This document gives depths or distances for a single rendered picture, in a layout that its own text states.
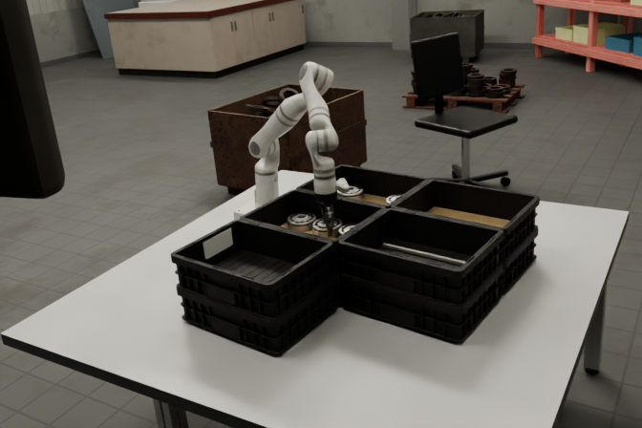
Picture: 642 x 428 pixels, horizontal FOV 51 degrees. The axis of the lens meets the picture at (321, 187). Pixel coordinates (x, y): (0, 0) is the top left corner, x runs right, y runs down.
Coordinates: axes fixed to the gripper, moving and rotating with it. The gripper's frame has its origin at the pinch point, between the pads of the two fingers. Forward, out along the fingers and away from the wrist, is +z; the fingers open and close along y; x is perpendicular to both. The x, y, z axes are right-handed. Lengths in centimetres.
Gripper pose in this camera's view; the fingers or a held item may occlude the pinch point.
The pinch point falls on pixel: (329, 229)
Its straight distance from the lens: 225.6
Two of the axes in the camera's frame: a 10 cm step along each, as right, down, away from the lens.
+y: 1.3, 3.4, -9.3
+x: 9.9, -1.2, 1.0
